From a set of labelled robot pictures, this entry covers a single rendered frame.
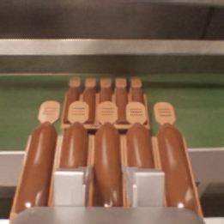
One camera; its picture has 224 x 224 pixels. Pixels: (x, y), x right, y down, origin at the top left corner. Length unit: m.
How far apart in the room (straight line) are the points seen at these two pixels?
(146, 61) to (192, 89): 0.08
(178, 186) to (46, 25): 0.40
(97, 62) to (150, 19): 0.13
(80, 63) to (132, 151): 0.28
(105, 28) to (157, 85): 0.15
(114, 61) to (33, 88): 0.13
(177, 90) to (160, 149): 0.26
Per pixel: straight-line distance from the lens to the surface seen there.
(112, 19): 0.51
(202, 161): 0.38
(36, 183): 0.17
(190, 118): 0.40
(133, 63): 0.45
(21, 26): 0.53
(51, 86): 0.44
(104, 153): 0.18
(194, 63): 0.47
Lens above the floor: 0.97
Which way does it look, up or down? 45 degrees down
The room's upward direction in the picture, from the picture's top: 6 degrees clockwise
